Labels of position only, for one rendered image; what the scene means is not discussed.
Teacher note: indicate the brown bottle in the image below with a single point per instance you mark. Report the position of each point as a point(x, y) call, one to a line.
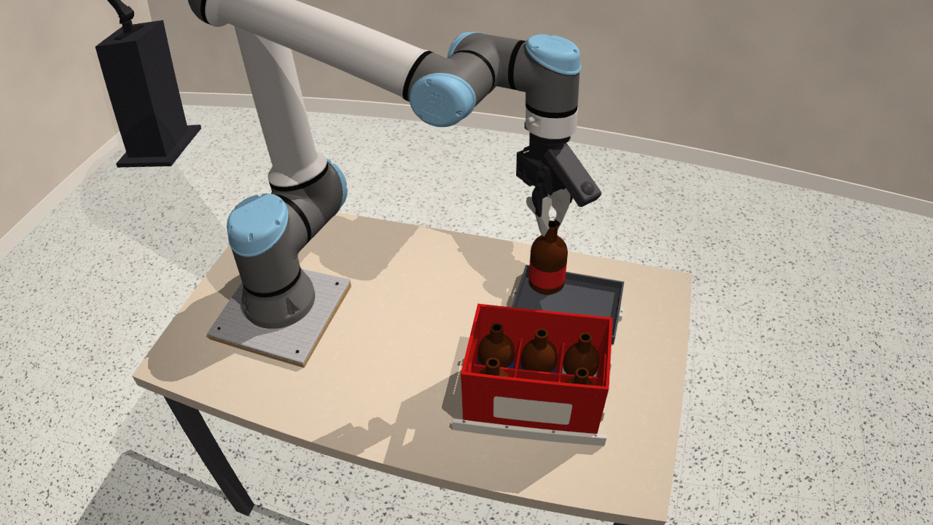
point(539, 354)
point(497, 345)
point(493, 368)
point(581, 355)
point(581, 377)
point(548, 260)

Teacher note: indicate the red box with cut-out openings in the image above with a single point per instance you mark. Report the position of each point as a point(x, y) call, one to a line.
point(524, 401)

